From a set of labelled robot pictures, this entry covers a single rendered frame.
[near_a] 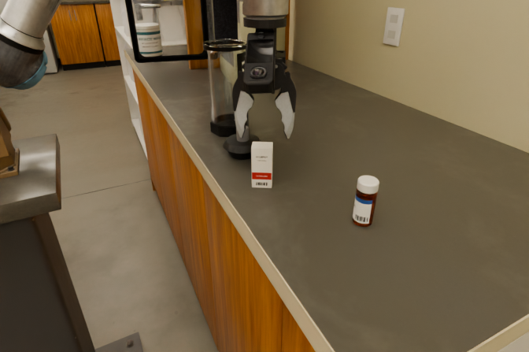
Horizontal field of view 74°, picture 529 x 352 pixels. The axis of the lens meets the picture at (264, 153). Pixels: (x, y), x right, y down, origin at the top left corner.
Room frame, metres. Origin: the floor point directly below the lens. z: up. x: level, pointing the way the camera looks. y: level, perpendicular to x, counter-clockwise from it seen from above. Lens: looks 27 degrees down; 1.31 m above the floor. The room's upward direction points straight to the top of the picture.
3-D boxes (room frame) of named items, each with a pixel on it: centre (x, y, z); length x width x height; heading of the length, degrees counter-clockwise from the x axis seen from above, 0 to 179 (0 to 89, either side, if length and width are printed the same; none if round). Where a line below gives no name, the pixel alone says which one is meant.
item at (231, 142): (0.73, 0.05, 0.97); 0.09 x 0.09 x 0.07
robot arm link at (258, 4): (0.62, 0.00, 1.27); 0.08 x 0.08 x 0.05
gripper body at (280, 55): (0.62, 0.00, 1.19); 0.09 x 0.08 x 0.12; 177
